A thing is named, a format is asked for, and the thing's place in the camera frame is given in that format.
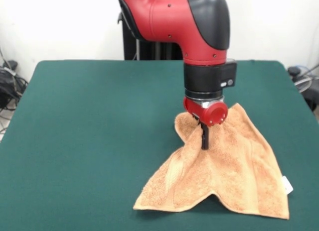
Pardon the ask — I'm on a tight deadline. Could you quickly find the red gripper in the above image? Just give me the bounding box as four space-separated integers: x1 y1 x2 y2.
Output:
183 96 229 151

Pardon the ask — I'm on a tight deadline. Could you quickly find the tan terry towel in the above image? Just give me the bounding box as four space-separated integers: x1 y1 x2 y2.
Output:
133 103 294 221

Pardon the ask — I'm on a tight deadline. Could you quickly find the black and gray floor equipment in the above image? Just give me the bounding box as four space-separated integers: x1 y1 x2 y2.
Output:
288 65 319 111

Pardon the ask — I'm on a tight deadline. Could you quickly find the dark green table cloth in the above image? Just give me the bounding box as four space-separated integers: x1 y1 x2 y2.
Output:
0 59 319 231

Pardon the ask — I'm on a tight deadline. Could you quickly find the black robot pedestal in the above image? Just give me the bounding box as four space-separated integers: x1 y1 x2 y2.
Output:
117 11 185 60

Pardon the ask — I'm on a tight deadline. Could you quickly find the black cable bundle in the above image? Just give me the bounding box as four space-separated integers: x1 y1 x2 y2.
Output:
0 60 29 111

